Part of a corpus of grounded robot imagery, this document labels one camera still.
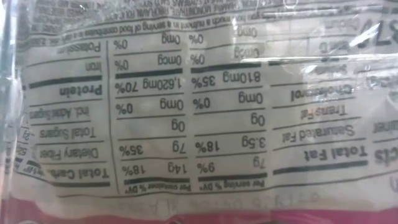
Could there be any clear plastic bin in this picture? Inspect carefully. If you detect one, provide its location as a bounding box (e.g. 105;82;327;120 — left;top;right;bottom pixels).
0;0;398;224

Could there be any red ramen noodle packet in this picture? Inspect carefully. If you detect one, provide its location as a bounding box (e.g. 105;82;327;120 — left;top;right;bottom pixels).
0;0;398;224

